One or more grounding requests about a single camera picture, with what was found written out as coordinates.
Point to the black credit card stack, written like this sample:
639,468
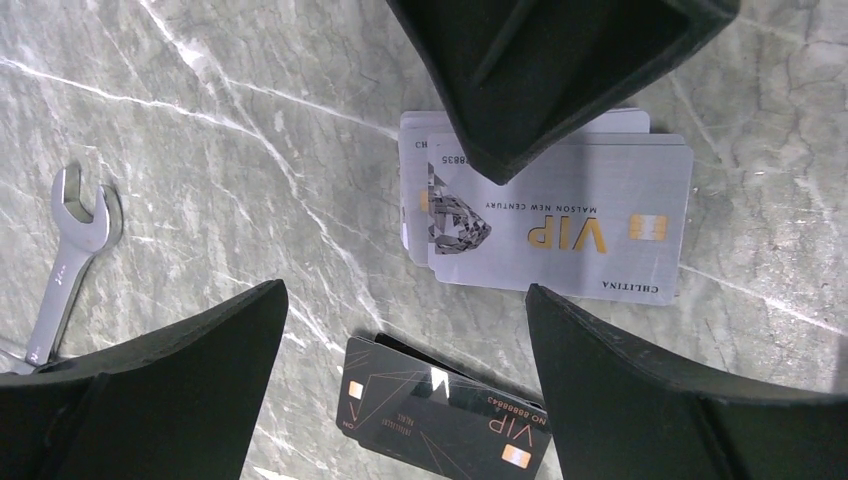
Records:
436,419

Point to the silver credit card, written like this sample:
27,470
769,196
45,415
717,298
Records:
600,214

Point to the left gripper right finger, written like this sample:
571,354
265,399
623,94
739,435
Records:
621,407

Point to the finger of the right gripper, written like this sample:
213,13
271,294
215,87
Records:
515,76

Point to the silver open-end wrench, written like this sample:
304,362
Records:
83,235

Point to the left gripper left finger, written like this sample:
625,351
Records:
180,402

